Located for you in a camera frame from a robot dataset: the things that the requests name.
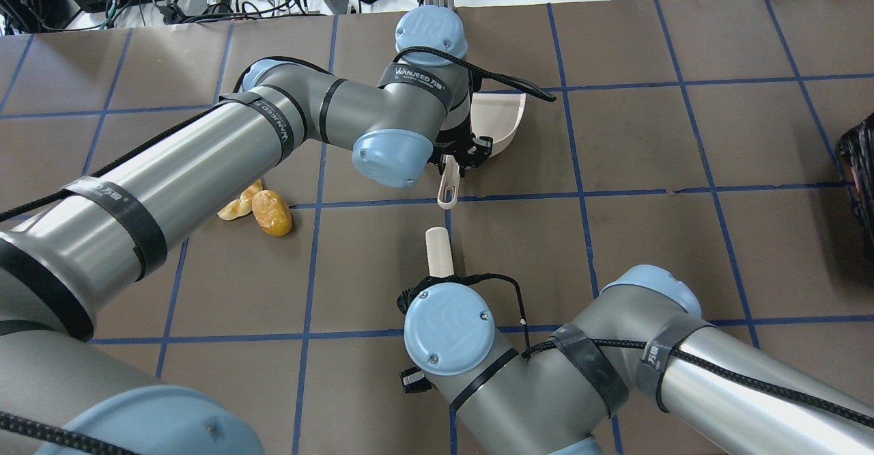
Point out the beige plastic dustpan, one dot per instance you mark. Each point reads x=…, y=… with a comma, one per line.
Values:
x=493, y=115

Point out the white hand brush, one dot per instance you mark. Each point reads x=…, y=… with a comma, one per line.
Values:
x=439, y=256

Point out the twisted bread roll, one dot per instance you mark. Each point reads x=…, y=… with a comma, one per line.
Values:
x=242, y=206

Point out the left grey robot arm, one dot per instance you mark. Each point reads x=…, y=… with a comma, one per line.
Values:
x=116, y=226

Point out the golden oval bread bun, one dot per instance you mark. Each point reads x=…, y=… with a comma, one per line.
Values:
x=272, y=213

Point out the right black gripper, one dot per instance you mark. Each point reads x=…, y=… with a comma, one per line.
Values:
x=412, y=380

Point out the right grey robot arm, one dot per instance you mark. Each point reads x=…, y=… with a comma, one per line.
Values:
x=644, y=333

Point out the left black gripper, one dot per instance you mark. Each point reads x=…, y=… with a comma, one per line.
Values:
x=456, y=146

